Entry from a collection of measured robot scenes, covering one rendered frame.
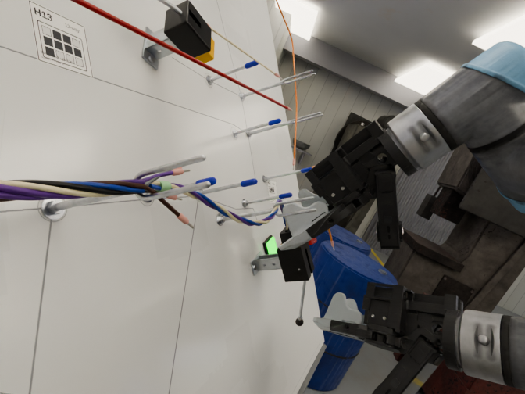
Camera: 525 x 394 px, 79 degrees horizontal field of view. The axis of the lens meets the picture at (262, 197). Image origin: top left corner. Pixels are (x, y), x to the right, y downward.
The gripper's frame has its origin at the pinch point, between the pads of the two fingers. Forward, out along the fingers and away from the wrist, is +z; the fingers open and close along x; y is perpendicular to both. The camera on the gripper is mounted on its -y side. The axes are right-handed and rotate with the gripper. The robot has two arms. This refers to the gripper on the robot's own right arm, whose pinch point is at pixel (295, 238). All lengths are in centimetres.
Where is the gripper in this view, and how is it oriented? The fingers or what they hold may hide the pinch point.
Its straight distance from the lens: 51.1
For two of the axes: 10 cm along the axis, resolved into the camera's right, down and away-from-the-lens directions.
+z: -7.1, 5.6, 4.3
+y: -6.1, -7.9, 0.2
